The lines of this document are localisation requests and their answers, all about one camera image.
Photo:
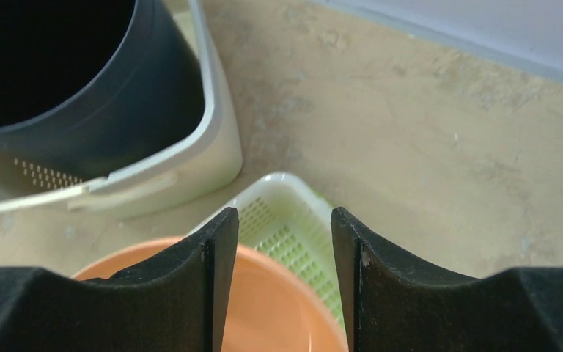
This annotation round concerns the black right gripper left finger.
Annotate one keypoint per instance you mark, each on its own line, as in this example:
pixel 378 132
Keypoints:
pixel 175 300

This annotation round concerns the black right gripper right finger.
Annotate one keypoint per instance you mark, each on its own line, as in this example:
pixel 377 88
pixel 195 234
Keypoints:
pixel 393 300

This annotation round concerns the orange plastic bucket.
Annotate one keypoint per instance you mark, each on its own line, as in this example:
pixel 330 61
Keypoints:
pixel 271 309

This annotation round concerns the white perforated strainer basket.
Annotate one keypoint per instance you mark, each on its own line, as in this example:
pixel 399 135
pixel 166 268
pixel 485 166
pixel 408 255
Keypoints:
pixel 284 218

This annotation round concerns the cream perforated laundry basket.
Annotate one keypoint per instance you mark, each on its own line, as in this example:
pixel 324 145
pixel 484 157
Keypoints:
pixel 205 161

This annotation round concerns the dark navy round bin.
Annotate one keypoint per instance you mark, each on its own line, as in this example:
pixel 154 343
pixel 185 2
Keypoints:
pixel 90 87

